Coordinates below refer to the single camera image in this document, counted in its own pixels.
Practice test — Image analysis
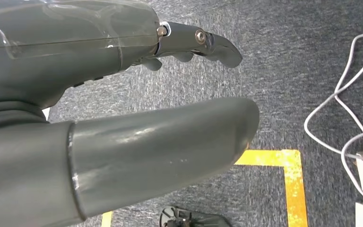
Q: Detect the black ribbed floor object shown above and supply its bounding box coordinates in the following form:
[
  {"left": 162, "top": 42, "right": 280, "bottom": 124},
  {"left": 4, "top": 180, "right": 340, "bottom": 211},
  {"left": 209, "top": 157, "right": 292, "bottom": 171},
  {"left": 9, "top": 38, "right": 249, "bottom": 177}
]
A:
[{"left": 159, "top": 206, "right": 233, "bottom": 227}]

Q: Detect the worn yellow floor tape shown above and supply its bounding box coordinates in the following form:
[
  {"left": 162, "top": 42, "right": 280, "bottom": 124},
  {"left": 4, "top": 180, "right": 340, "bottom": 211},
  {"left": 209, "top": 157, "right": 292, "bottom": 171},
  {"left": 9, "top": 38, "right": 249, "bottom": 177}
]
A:
[{"left": 100, "top": 149, "right": 309, "bottom": 227}]

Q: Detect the thin white looped cable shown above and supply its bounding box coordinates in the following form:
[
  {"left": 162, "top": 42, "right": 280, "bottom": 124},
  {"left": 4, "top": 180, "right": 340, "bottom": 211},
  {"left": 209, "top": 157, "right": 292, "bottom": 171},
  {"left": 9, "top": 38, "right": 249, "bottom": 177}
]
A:
[
  {"left": 303, "top": 31, "right": 363, "bottom": 162},
  {"left": 340, "top": 114, "right": 363, "bottom": 209}
]

